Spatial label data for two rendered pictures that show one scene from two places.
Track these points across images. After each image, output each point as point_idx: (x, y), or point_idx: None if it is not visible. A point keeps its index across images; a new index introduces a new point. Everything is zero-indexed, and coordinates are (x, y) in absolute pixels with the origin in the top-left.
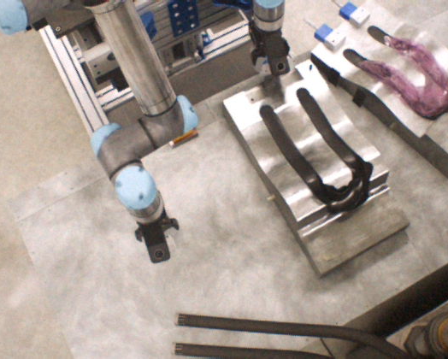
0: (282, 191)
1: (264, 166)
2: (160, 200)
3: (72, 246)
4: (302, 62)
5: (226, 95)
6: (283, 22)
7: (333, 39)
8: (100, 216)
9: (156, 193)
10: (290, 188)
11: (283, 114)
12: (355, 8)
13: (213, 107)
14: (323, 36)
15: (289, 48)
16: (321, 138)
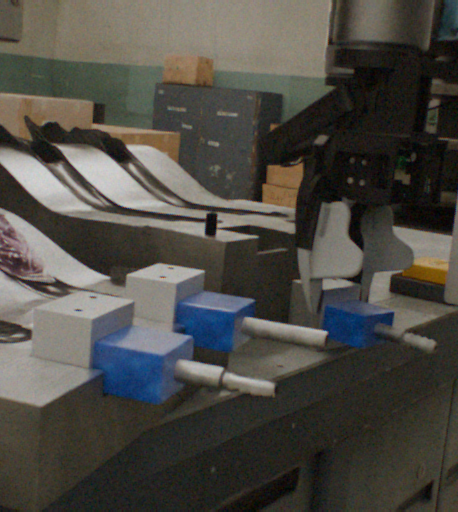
0: (165, 157)
1: (218, 199)
2: (331, 45)
3: (443, 244)
4: (251, 365)
5: (397, 322)
6: (333, 38)
7: (173, 269)
8: (440, 254)
9: (334, 5)
10: (153, 156)
11: (227, 215)
12: (116, 339)
13: (406, 311)
14: (214, 294)
15: (297, 198)
16: (117, 203)
